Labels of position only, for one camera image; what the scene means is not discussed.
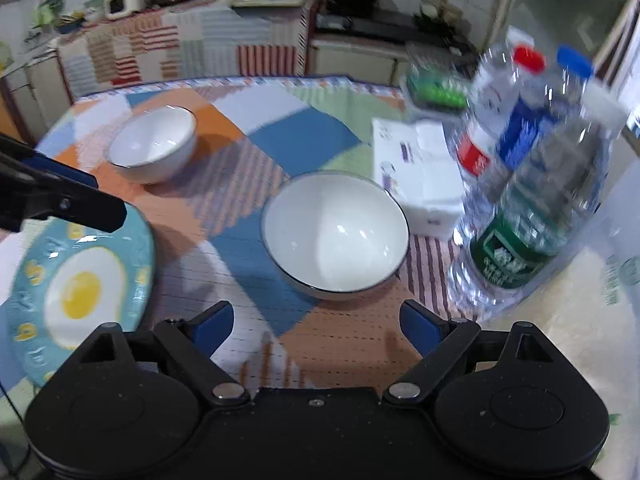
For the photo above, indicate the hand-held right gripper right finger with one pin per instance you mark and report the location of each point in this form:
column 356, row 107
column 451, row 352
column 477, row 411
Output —
column 422, row 327

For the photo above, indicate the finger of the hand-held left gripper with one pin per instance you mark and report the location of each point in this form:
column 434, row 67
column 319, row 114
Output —
column 85, row 207
column 65, row 171

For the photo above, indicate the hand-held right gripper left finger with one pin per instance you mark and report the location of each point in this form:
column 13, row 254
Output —
column 212, row 327

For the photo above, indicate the blue fried egg plate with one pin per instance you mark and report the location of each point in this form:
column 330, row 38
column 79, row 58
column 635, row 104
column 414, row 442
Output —
column 80, row 290

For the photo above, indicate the white bowl with dark rim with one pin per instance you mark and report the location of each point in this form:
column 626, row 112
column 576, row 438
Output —
column 335, row 232
column 150, row 142

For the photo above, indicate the green label water bottle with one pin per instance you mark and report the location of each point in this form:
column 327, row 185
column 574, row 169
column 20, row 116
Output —
column 515, row 255

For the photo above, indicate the white tissue pack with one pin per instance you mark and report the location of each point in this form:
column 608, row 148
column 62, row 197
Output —
column 425, row 175

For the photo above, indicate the patchwork tablecloth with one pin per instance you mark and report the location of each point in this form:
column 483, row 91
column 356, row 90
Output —
column 240, row 120

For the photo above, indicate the red cap water bottle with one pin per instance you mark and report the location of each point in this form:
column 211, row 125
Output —
column 475, row 155

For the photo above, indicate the striped patchwork cabinet cloth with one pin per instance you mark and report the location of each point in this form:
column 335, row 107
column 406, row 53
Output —
column 200, row 40

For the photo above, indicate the blue cap water bottle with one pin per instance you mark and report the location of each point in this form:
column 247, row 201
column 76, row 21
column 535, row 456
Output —
column 522, row 130

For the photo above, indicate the green plastic basket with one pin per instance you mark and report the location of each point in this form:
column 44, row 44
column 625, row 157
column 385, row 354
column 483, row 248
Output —
column 435, row 87

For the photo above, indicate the white cap clear water bottle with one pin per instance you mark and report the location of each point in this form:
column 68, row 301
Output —
column 492, row 75

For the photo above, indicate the cream kitchen cabinet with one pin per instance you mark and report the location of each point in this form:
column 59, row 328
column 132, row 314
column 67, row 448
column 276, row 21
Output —
column 350, row 62

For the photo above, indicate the black gas stove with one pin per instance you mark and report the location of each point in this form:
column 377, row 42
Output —
column 380, row 27

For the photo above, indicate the cream pot with lid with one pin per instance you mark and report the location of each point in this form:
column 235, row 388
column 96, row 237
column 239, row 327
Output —
column 440, row 10

